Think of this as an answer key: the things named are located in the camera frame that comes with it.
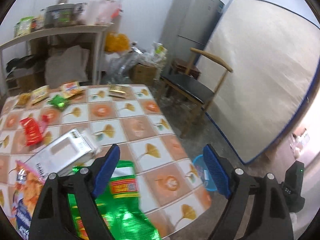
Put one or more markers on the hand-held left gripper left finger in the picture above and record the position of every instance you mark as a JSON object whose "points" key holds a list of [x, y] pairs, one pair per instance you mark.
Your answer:
{"points": [[106, 172]]}

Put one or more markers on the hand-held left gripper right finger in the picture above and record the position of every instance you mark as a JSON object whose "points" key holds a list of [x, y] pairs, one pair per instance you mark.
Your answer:
{"points": [[217, 172]]}

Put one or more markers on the blue plastic basket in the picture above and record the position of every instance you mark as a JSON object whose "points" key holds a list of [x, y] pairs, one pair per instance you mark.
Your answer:
{"points": [[200, 167]]}

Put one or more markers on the large green foil packet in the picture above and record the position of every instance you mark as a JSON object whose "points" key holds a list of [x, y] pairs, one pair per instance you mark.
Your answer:
{"points": [[120, 205]]}

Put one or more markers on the white cardboard box with window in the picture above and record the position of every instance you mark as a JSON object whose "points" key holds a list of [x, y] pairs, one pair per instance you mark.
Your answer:
{"points": [[62, 155]]}

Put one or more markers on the orange chip bag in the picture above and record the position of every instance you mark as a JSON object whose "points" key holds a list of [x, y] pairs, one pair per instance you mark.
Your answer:
{"points": [[22, 192]]}

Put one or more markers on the gold foil packet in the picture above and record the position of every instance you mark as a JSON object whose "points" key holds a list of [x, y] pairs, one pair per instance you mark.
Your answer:
{"points": [[118, 91]]}

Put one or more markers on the small green snack packet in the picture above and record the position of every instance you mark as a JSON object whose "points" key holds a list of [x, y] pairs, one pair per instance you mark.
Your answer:
{"points": [[58, 101]]}

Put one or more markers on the red snack packet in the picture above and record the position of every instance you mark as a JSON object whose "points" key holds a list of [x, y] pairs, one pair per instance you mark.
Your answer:
{"points": [[31, 130]]}

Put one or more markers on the wooden chair with black seat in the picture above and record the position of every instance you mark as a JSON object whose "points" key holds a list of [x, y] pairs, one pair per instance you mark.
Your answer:
{"points": [[190, 87]]}

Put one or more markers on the yellow and orange snack packet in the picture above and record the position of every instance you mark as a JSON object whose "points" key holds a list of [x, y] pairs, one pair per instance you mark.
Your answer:
{"points": [[71, 88]]}

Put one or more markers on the pale yellow snack packet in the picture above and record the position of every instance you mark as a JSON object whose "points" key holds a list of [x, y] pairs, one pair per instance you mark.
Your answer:
{"points": [[40, 94]]}

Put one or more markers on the cardboard box on floor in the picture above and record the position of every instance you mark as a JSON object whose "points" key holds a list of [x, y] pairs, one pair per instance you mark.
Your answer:
{"points": [[145, 73]]}

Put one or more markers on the white mattress with blue edge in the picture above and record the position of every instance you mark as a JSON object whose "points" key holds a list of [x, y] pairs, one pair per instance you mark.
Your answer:
{"points": [[262, 75]]}

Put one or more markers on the grey plastic bag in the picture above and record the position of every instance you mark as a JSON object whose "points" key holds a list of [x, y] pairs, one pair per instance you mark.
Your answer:
{"points": [[122, 65]]}

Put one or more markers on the dark wooden stool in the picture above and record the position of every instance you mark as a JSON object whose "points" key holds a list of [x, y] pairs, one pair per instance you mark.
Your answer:
{"points": [[185, 67]]}

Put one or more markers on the brown-orange snack packet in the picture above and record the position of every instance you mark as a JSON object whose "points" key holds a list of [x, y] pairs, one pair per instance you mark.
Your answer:
{"points": [[23, 99]]}

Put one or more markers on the grey-white sack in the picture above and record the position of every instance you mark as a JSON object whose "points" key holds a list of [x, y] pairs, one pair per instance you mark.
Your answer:
{"points": [[67, 65]]}

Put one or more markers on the cardboard box under side table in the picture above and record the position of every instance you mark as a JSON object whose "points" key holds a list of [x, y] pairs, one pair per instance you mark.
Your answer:
{"points": [[25, 80]]}

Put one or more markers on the white and green paper bag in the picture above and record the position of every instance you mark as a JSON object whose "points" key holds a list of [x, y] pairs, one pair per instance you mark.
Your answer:
{"points": [[158, 52]]}

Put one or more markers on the yellow plastic bag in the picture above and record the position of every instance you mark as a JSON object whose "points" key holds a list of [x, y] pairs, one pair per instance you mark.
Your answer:
{"points": [[116, 41]]}

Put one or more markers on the black cloth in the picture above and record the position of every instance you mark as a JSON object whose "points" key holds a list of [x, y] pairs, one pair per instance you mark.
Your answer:
{"points": [[20, 63]]}

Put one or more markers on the grey side table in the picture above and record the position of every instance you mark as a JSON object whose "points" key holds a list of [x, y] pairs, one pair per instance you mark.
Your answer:
{"points": [[62, 32]]}

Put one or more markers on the grey refrigerator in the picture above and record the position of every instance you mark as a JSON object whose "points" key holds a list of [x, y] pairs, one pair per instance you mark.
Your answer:
{"points": [[190, 20]]}

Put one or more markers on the white plastic bags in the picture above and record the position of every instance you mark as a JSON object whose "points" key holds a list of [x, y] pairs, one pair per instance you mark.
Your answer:
{"points": [[102, 11]]}

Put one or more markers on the grey cooking pot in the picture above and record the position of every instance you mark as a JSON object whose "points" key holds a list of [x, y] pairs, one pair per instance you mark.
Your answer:
{"points": [[61, 15]]}

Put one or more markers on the dark jar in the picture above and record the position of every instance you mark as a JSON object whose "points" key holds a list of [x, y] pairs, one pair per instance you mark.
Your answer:
{"points": [[37, 23]]}

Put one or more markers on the green and white packet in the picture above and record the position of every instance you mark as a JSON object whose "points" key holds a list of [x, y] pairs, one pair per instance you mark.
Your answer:
{"points": [[25, 25]]}

